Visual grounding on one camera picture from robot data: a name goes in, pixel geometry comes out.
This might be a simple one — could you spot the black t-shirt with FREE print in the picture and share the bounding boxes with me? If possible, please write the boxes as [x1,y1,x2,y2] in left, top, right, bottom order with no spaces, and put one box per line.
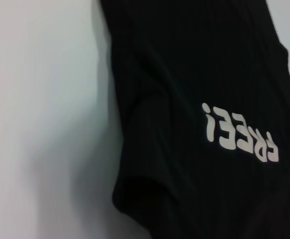
[99,0,290,239]

